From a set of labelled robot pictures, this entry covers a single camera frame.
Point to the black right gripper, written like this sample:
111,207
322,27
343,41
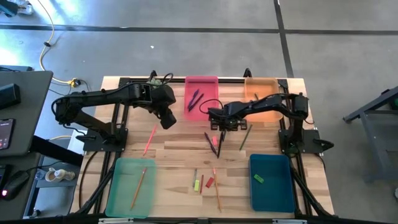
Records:
227,116

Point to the black aluminium frame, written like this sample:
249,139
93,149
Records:
231,80

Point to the purple pen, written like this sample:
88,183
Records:
210,143

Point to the beige ceramic cups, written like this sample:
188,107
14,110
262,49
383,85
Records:
59,175

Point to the grey crayon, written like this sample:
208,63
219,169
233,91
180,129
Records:
194,177

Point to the orange plastic bin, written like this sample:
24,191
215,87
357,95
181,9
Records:
264,87

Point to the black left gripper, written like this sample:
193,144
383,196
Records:
168,119

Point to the blue-grey metal stand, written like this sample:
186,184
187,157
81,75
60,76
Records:
373,155

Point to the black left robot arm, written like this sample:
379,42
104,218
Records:
99,98

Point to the green potted plant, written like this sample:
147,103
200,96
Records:
155,82

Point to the pink eraser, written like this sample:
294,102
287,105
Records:
214,141

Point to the green crayon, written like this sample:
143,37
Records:
245,137

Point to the black computer mouse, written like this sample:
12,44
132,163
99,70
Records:
15,185

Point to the person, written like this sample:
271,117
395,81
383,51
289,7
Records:
25,8

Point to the pink pencil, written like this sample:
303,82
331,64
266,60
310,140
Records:
150,140

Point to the white paper sheet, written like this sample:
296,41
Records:
74,146

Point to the black box device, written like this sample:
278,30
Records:
9,95

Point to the silver metal bracket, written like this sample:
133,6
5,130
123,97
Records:
289,221
115,221

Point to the red eraser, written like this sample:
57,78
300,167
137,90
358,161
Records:
210,182

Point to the yellow eraser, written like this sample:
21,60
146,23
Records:
196,185

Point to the red crayon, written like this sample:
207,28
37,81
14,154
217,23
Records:
201,184

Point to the pink plastic bin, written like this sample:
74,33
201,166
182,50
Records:
202,85

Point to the green round object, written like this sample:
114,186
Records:
395,102

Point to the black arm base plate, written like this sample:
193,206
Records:
311,144
93,144

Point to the blue pen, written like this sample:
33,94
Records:
193,98

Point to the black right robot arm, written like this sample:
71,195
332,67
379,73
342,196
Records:
273,102

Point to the blue plastic bin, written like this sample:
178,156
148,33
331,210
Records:
273,196

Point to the yellow pencil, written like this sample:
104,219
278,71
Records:
137,188
216,189

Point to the green eraser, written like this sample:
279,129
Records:
258,178

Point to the black smartphone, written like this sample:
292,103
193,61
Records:
6,133

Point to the green plastic bin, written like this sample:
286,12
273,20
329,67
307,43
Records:
124,199

